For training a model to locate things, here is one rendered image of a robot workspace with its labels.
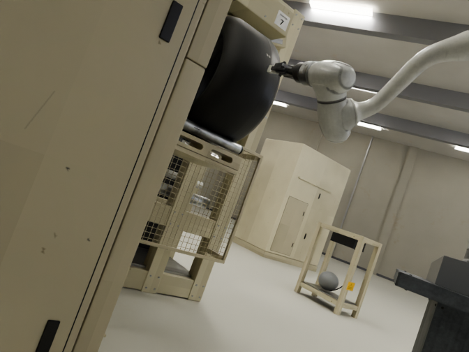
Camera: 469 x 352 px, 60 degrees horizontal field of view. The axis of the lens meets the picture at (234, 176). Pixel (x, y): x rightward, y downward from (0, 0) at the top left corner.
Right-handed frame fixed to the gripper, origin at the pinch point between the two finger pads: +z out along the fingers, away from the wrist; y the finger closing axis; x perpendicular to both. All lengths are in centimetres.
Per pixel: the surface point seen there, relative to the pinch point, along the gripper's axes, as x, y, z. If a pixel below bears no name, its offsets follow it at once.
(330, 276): 112, -260, 127
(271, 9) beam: -41, -20, 56
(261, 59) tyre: -2.0, 3.9, 5.7
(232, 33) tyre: -6.3, 16.8, 13.3
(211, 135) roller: 34.9, 7.4, 10.9
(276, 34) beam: -33, -31, 58
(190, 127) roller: 35.3, 17.6, 10.9
